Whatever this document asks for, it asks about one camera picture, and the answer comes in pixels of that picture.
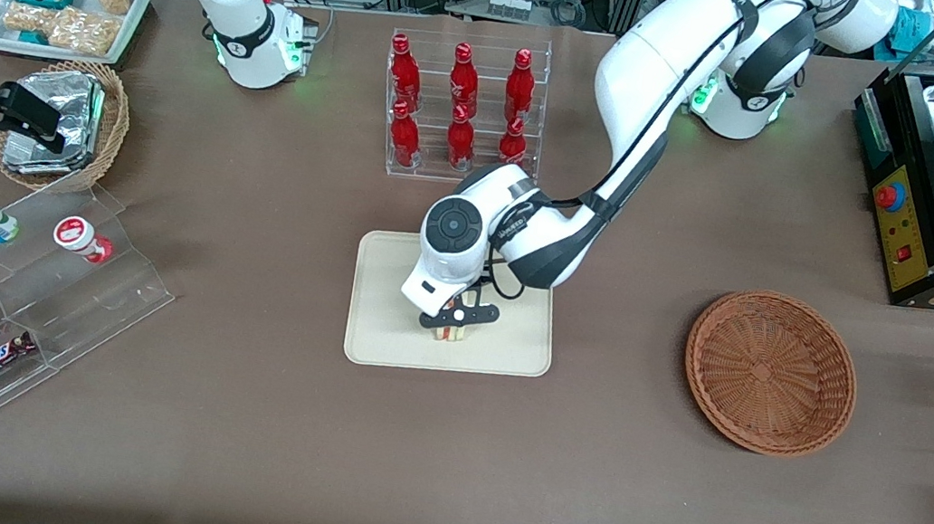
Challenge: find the foil wrapped food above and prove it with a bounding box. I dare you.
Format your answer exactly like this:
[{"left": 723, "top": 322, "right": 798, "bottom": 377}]
[
  {"left": 6, "top": 63, "right": 109, "bottom": 156},
  {"left": 0, "top": 129, "right": 94, "bottom": 185}
]

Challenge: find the clear acrylic bottle rack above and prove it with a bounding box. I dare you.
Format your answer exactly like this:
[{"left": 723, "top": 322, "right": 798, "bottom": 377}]
[{"left": 371, "top": 19, "right": 558, "bottom": 197}]

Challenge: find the round brown wicker basket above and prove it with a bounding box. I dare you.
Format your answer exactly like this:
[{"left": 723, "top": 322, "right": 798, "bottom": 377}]
[{"left": 672, "top": 281, "right": 871, "bottom": 467}]

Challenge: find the red cola bottle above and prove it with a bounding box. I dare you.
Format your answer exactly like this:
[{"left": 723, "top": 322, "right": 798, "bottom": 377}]
[
  {"left": 500, "top": 46, "right": 541, "bottom": 126},
  {"left": 383, "top": 33, "right": 428, "bottom": 114},
  {"left": 495, "top": 114, "right": 533, "bottom": 170},
  {"left": 442, "top": 103, "right": 481, "bottom": 174},
  {"left": 443, "top": 41, "right": 485, "bottom": 120},
  {"left": 384, "top": 100, "right": 428, "bottom": 170}
]

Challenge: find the grey terminal block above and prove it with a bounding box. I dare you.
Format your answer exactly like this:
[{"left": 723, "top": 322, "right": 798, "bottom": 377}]
[{"left": 485, "top": 0, "right": 534, "bottom": 25}]

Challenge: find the tan wicker basket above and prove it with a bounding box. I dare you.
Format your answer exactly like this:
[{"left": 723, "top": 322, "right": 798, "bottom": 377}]
[{"left": 0, "top": 50, "right": 138, "bottom": 203}]

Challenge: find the red emergency stop button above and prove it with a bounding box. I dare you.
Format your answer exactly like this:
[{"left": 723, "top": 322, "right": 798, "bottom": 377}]
[{"left": 873, "top": 178, "right": 910, "bottom": 214}]

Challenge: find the triangular sandwich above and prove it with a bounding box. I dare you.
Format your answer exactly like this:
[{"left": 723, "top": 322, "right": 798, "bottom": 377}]
[{"left": 429, "top": 314, "right": 474, "bottom": 348}]

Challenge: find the cream rectangular tray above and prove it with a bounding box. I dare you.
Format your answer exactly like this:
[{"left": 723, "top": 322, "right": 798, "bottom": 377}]
[{"left": 340, "top": 225, "right": 567, "bottom": 392}]

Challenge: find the red lid yogurt cup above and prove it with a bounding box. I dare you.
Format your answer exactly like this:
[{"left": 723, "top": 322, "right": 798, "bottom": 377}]
[{"left": 49, "top": 213, "right": 118, "bottom": 267}]

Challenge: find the teal cloth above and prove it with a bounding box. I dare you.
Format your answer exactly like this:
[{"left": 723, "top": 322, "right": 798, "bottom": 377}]
[{"left": 886, "top": 4, "right": 934, "bottom": 58}]

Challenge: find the clear acrylic stepped shelf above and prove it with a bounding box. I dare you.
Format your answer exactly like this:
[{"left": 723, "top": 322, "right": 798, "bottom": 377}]
[{"left": 0, "top": 158, "right": 193, "bottom": 510}]

